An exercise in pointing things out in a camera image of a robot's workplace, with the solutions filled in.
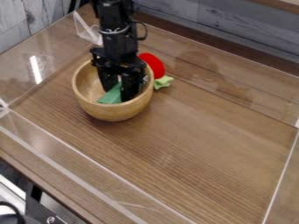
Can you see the clear acrylic corner bracket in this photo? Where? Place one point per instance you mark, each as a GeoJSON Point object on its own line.
{"type": "Point", "coordinates": [87, 32]}

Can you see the black table leg mount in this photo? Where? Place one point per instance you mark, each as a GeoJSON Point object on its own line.
{"type": "Point", "coordinates": [36, 210]}

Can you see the brown wooden bowl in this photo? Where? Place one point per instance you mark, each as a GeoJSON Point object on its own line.
{"type": "Point", "coordinates": [88, 90]}

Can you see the green rectangular block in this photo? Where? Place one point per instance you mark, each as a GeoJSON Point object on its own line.
{"type": "Point", "coordinates": [111, 97]}

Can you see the red plush strawberry toy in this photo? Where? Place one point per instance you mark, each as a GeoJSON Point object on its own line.
{"type": "Point", "coordinates": [162, 80]}

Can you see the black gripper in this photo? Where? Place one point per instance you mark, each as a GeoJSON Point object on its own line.
{"type": "Point", "coordinates": [116, 59]}

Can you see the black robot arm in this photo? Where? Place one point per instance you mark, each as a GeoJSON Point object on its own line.
{"type": "Point", "coordinates": [115, 14]}

